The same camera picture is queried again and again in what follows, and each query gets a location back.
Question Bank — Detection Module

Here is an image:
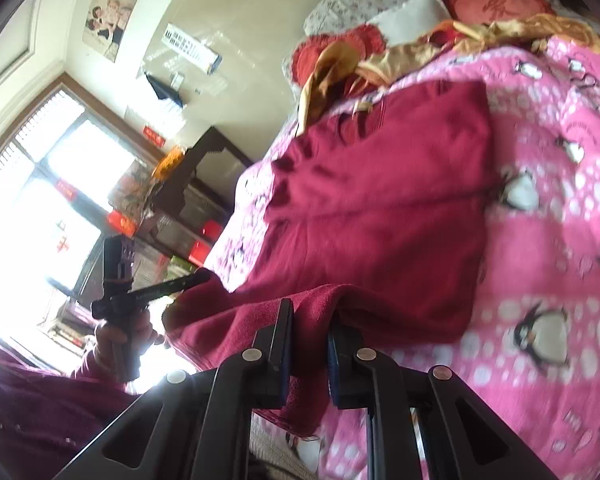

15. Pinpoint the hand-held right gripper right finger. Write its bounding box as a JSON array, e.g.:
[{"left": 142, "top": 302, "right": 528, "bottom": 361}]
[{"left": 327, "top": 321, "right": 551, "bottom": 480}]

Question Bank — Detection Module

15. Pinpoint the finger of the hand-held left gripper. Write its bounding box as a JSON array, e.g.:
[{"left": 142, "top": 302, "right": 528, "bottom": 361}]
[{"left": 130, "top": 269, "right": 212, "bottom": 306}]

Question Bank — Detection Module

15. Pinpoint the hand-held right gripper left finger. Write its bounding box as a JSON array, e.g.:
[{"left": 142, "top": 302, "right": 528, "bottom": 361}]
[{"left": 55, "top": 297, "right": 296, "bottom": 480}]

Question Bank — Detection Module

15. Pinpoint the maroon knit sweater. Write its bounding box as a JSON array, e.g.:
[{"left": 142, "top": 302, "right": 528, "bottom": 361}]
[{"left": 161, "top": 80, "right": 506, "bottom": 438}]

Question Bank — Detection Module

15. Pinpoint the person's left forearm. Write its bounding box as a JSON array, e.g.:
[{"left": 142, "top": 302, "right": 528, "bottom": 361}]
[{"left": 0, "top": 342, "right": 141, "bottom": 480}]

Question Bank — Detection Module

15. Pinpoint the person's left hand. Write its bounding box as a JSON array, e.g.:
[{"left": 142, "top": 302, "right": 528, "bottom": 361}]
[{"left": 94, "top": 311, "right": 167, "bottom": 379}]

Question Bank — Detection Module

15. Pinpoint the green printed shopping bag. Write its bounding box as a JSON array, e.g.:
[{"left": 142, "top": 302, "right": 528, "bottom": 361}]
[{"left": 167, "top": 255, "right": 196, "bottom": 281}]

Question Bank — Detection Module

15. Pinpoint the small red box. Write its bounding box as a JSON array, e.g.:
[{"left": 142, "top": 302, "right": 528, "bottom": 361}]
[{"left": 106, "top": 211, "right": 137, "bottom": 237}]

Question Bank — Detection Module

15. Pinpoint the printed picture board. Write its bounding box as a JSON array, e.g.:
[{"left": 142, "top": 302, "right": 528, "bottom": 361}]
[{"left": 111, "top": 157, "right": 161, "bottom": 216}]

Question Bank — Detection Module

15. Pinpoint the orange plastic basket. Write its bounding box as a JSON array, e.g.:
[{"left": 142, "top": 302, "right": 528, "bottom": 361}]
[{"left": 151, "top": 145, "right": 187, "bottom": 181}]

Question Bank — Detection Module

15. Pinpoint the dark wooden side table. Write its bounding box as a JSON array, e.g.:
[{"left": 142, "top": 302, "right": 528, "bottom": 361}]
[{"left": 107, "top": 126, "right": 253, "bottom": 261}]

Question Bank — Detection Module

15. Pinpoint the pink penguin print blanket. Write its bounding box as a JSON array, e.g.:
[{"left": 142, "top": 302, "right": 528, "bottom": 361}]
[{"left": 202, "top": 35, "right": 600, "bottom": 480}]

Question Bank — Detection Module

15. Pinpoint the round red ruffled pillow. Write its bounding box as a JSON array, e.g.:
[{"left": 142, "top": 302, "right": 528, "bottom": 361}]
[{"left": 291, "top": 24, "right": 387, "bottom": 86}]

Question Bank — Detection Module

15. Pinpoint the red and yellow striped blanket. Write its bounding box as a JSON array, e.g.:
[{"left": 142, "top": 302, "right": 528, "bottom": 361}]
[{"left": 297, "top": 14, "right": 600, "bottom": 131}]

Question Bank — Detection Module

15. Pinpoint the white folded cloth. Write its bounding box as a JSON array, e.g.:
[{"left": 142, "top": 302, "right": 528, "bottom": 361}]
[{"left": 367, "top": 0, "right": 453, "bottom": 43}]

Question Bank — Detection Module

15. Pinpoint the red heart-shaped ruffled pillow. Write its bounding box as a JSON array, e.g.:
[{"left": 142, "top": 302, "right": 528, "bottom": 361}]
[{"left": 441, "top": 0, "right": 556, "bottom": 26}]

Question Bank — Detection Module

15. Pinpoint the dark cloth on wall hook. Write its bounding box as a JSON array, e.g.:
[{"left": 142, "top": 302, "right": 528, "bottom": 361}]
[{"left": 145, "top": 74, "right": 186, "bottom": 108}]

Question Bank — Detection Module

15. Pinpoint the wall poster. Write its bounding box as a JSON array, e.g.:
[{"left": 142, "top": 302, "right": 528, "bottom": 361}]
[{"left": 82, "top": 0, "right": 138, "bottom": 63}]

